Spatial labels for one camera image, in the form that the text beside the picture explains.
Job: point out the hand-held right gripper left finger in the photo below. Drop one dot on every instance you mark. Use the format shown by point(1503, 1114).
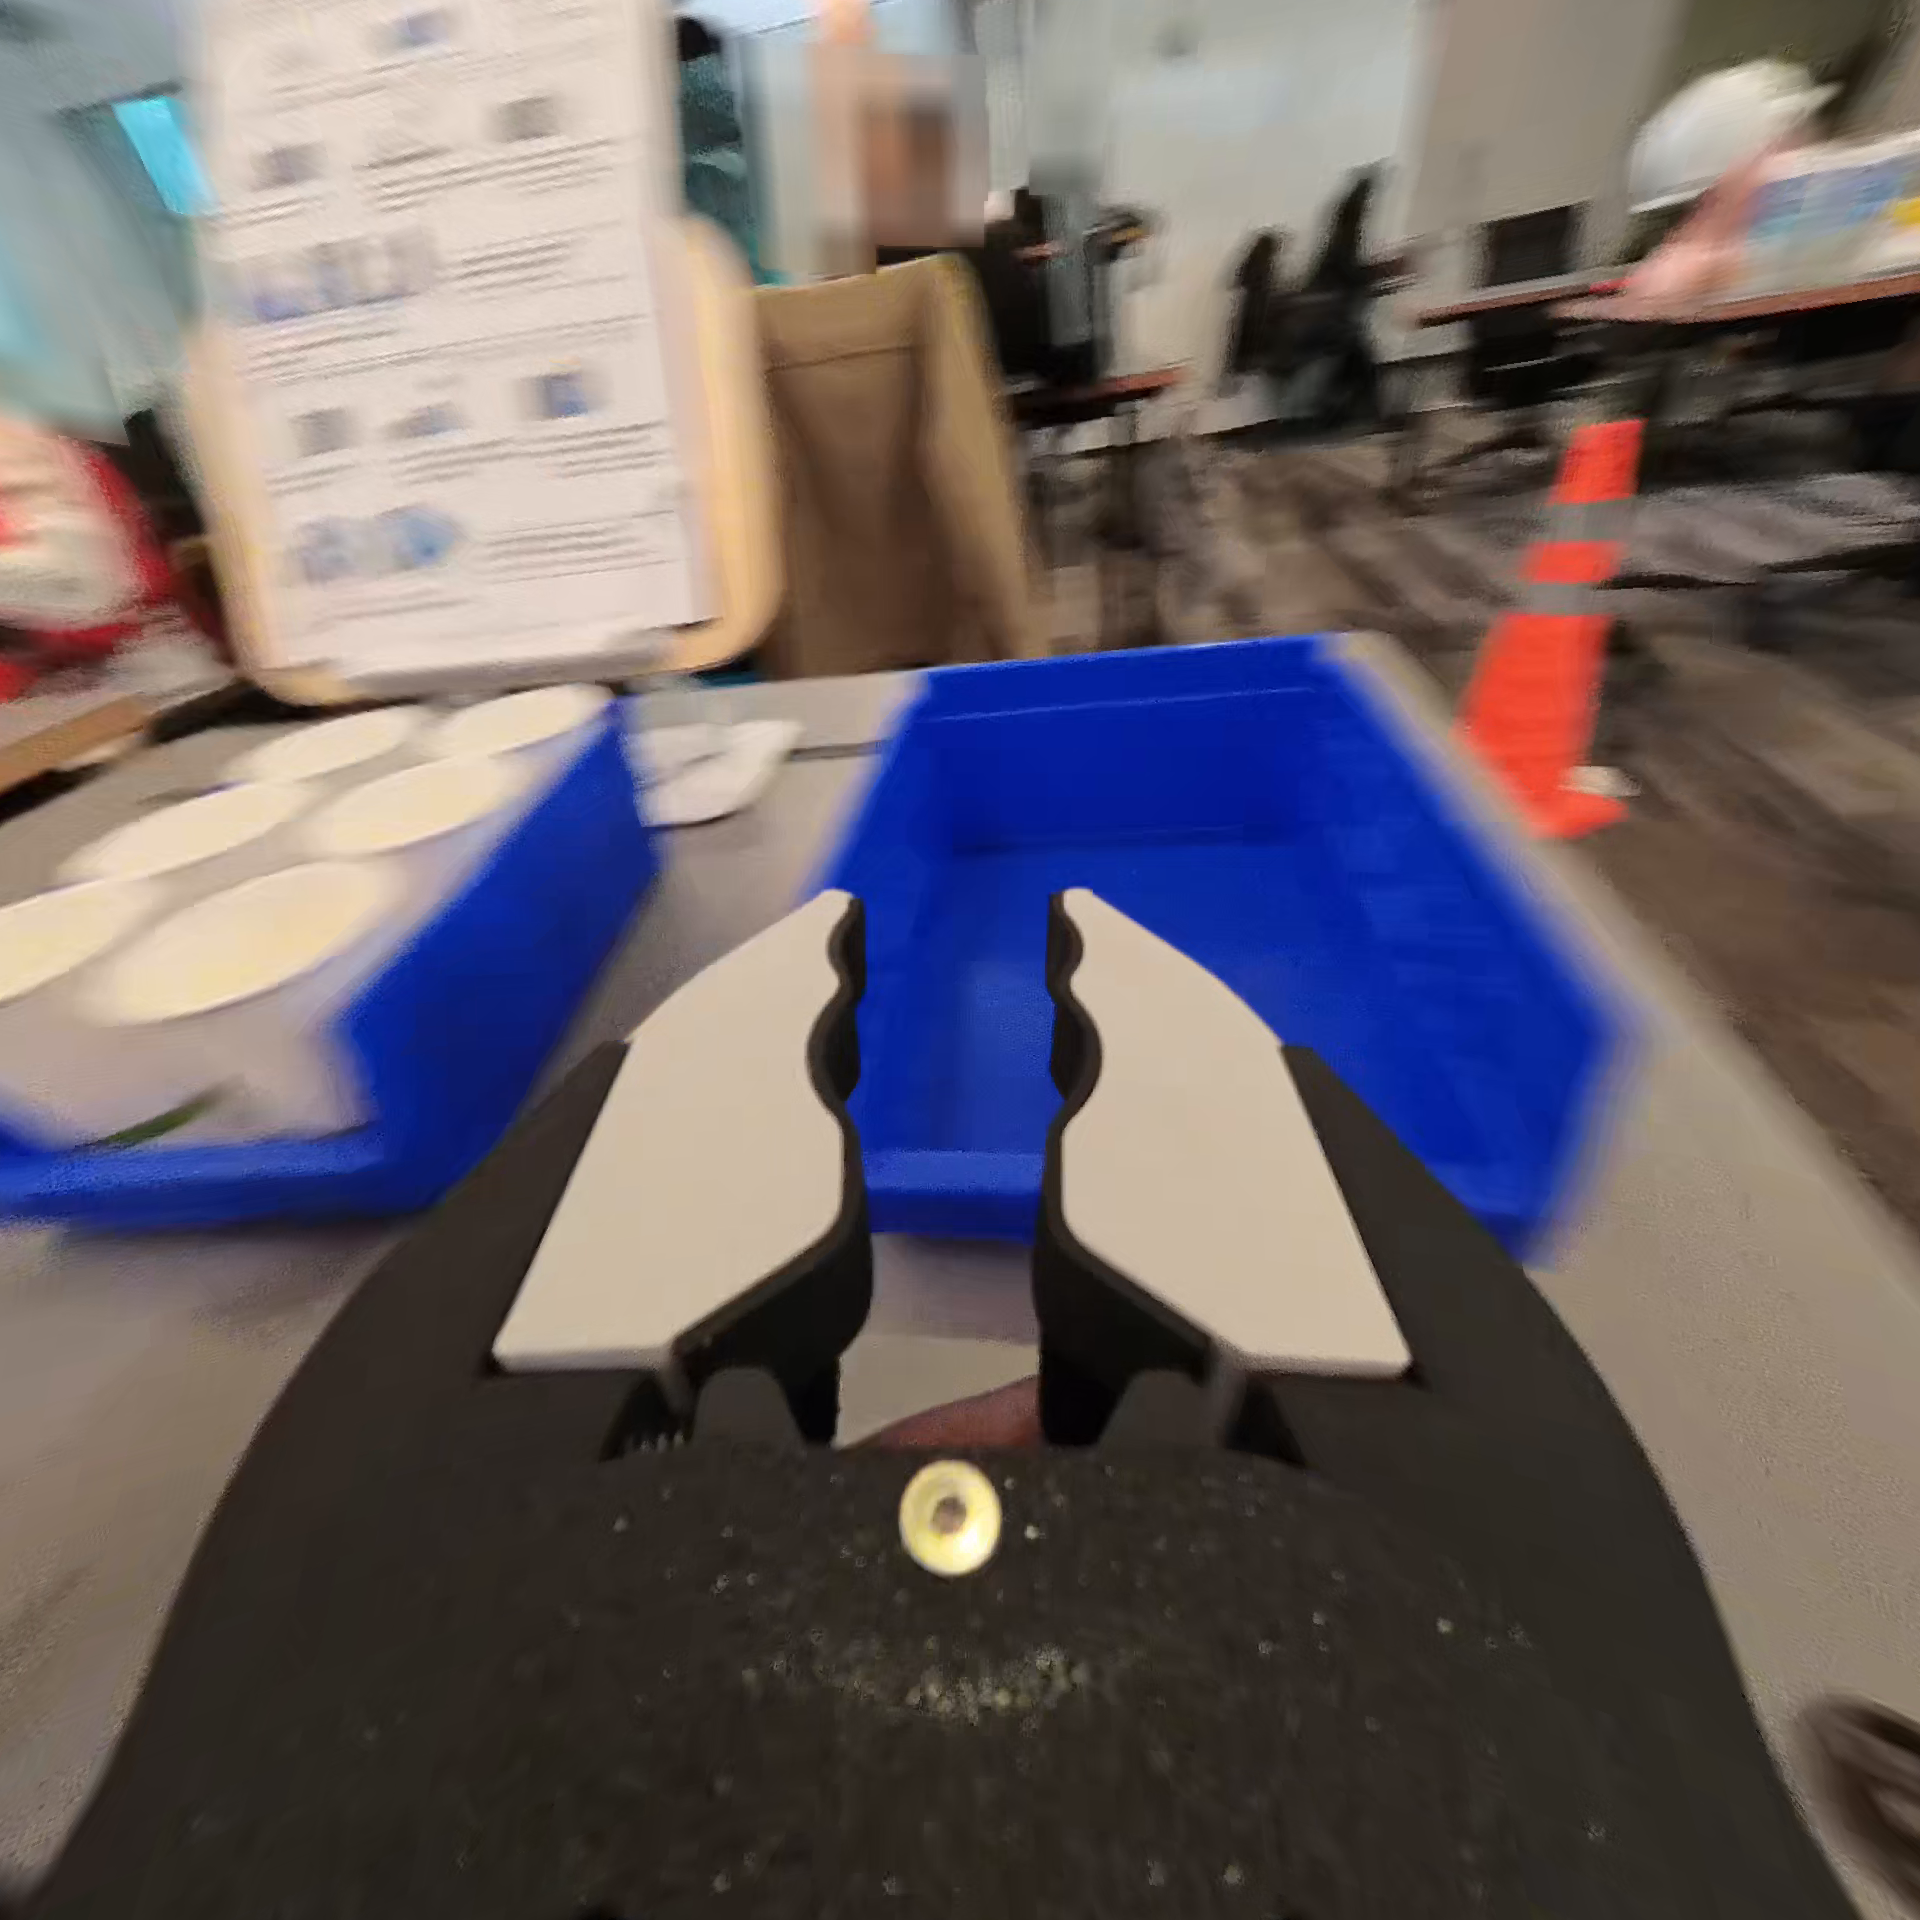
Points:
point(691, 1202)

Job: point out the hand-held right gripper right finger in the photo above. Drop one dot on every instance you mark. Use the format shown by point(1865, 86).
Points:
point(1218, 1202)

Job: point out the blue plastic bin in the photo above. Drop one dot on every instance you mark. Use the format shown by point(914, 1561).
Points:
point(493, 972)
point(1349, 930)

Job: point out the orange traffic cone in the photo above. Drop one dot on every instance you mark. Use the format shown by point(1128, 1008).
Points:
point(1563, 633)

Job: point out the beige cloth cover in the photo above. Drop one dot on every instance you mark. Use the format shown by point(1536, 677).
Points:
point(898, 481)

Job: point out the printed instruction sheet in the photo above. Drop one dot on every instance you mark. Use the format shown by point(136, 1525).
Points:
point(456, 299)

